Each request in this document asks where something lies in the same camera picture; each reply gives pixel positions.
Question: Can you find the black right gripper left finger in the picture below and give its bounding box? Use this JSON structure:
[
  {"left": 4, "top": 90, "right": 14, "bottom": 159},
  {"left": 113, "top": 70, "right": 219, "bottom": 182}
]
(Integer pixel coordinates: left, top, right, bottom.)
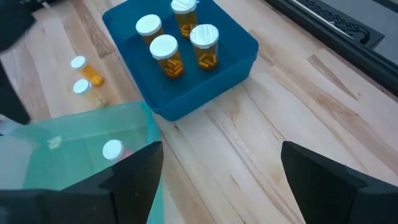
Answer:
[{"left": 0, "top": 141, "right": 165, "bottom": 224}]

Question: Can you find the orange pill bottle white cap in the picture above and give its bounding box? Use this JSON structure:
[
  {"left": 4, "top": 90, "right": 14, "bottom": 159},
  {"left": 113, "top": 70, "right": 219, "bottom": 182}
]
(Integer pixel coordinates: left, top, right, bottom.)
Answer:
[
  {"left": 170, "top": 0, "right": 200, "bottom": 40},
  {"left": 149, "top": 34, "right": 185, "bottom": 79},
  {"left": 70, "top": 55, "right": 105, "bottom": 87},
  {"left": 135, "top": 14, "right": 165, "bottom": 46},
  {"left": 189, "top": 24, "right": 220, "bottom": 71}
]

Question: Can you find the blue plastic bin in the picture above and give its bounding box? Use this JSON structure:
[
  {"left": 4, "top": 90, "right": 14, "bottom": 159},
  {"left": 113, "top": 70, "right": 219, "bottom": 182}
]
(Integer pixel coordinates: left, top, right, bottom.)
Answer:
[{"left": 101, "top": 0, "right": 260, "bottom": 122}]

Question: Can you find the clear pill bottle white cap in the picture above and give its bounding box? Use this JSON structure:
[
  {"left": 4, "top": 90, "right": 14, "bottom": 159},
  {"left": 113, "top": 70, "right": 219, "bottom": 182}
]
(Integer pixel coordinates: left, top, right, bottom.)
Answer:
[{"left": 72, "top": 78, "right": 109, "bottom": 109}]

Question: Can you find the pink pill bottle white cap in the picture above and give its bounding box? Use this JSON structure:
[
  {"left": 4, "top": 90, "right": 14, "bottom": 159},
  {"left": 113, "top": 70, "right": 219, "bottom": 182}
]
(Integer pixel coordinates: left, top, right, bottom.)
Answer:
[{"left": 102, "top": 139, "right": 134, "bottom": 162}]

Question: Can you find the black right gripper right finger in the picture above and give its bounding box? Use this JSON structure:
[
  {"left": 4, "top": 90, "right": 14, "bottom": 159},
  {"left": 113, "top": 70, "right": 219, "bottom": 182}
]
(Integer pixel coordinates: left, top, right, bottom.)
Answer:
[{"left": 280, "top": 140, "right": 398, "bottom": 224}]

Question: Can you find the translucent green plastic bin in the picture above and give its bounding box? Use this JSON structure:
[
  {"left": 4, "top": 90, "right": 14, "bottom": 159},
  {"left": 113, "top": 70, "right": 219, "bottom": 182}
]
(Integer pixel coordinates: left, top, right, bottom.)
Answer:
[{"left": 0, "top": 100, "right": 165, "bottom": 224}]

